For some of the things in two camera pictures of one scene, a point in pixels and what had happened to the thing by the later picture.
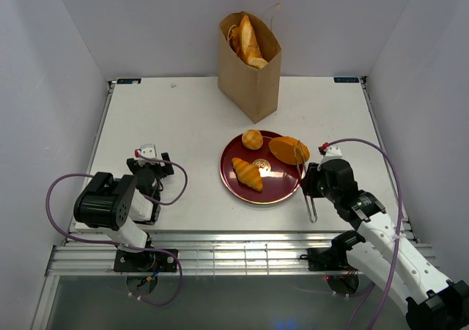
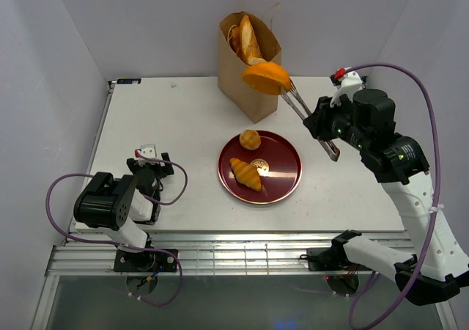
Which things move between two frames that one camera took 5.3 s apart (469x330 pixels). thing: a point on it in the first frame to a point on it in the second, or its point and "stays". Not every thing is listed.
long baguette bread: (250, 46) stays
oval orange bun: (289, 149) to (267, 78)
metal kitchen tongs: (308, 196) to (330, 147)
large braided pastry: (235, 40) stays
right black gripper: (311, 177) to (317, 122)
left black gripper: (164, 170) stays
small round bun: (252, 139) stays
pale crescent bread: (258, 62) stays
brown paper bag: (250, 89) stays
